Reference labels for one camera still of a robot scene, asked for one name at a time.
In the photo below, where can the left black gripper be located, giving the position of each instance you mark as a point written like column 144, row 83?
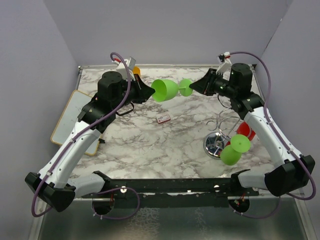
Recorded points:
column 144, row 91

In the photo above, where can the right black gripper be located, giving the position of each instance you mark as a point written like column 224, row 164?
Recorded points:
column 204, row 85

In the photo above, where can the green wine glass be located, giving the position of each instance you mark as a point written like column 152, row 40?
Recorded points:
column 232, row 153
column 166, row 89

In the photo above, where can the orange plastic wine glass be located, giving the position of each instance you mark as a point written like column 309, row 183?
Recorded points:
column 136, row 71

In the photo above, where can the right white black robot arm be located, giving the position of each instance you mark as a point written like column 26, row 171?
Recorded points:
column 292, row 169

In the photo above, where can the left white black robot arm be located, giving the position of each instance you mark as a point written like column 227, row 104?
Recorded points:
column 52, row 183

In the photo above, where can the red plastic wine glass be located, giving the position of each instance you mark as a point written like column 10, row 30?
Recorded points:
column 245, row 131

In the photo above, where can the small red white card box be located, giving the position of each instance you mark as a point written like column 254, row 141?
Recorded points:
column 163, row 119

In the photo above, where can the yellow framed whiteboard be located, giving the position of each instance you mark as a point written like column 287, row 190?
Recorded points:
column 69, row 116

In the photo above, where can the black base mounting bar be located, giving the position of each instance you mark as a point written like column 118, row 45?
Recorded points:
column 171, row 193

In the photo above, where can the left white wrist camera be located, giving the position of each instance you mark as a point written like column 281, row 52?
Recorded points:
column 120, row 68

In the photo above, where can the chrome wire wine glass rack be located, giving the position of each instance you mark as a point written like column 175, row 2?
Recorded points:
column 222, row 128

